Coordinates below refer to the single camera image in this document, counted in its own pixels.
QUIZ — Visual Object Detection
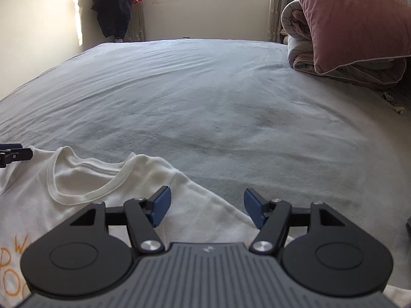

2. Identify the dark hanging jacket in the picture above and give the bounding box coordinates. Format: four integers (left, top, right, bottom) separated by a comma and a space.
91, 0, 146, 39

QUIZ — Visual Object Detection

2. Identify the grey bed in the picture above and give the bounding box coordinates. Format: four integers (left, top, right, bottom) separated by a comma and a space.
0, 38, 411, 296

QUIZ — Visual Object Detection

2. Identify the large pink pillow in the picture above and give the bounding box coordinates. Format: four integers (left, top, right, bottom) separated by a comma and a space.
287, 0, 411, 74

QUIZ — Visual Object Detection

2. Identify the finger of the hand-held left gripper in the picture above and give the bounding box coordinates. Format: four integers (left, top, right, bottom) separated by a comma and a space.
0, 143, 33, 168

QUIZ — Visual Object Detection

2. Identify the white printed t-shirt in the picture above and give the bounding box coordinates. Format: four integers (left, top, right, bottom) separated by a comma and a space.
0, 145, 410, 308

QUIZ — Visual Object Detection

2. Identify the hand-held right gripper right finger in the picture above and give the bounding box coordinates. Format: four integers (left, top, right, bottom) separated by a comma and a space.
244, 188, 349, 254

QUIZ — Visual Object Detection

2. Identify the folded grey pink quilt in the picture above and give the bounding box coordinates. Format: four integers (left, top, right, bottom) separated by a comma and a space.
280, 0, 407, 90

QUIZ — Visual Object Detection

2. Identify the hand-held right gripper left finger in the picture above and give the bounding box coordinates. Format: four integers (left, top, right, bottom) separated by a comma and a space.
70, 185, 172, 253

